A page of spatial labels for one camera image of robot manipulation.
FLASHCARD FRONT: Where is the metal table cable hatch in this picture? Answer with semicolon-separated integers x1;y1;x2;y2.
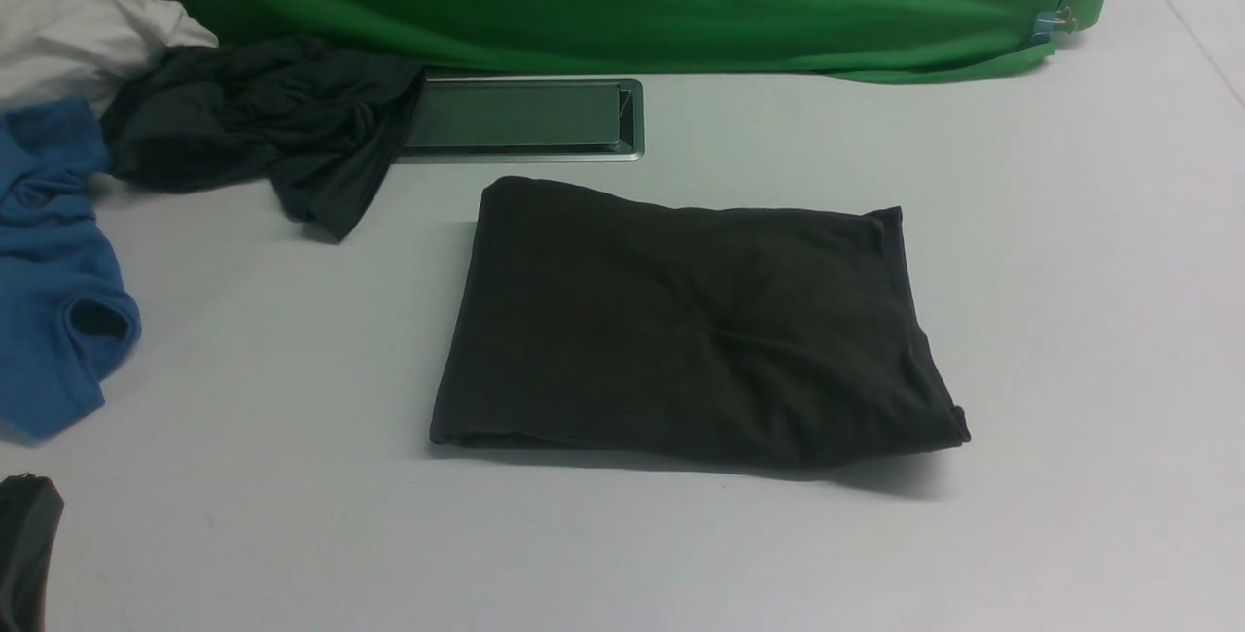
397;77;645;165

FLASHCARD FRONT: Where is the blue binder clip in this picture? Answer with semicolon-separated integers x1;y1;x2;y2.
1030;6;1078;46

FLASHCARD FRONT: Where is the black garment at edge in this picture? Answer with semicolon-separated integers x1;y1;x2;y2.
1;474;65;631

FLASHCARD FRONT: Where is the white crumpled shirt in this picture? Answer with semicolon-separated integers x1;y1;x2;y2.
1;0;219;117

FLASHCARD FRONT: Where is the dark teal crumpled shirt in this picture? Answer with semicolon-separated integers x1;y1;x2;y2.
100;37;426;243

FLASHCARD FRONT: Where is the blue shirt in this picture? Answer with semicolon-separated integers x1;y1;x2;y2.
1;97;141;442

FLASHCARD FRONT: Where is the dark gray long-sleeve shirt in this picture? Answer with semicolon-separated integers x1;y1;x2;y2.
430;175;971;470

